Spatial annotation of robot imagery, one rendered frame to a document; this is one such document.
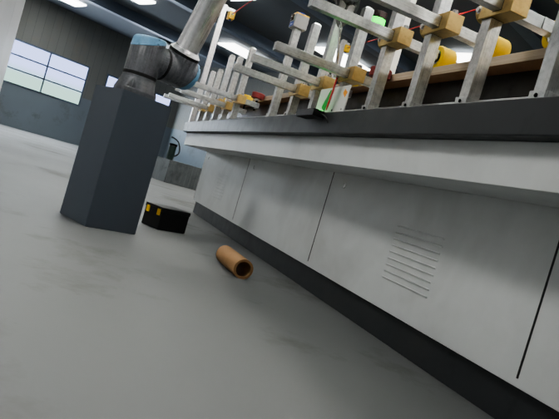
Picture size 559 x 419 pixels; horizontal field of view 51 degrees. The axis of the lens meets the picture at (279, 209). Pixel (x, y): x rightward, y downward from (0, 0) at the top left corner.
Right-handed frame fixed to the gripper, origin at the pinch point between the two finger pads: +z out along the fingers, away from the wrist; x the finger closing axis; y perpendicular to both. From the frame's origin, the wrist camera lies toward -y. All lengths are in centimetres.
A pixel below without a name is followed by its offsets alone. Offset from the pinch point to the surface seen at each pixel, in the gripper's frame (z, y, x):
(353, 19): 7.6, -32.5, 9.5
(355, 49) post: 7.7, -3.8, -6.7
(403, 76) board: 13.6, -16.4, -21.8
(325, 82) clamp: 19.1, 13.8, -6.3
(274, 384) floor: 101, -94, 29
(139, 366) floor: 101, -96, 56
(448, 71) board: 14, -43, -22
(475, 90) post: 27, -79, -7
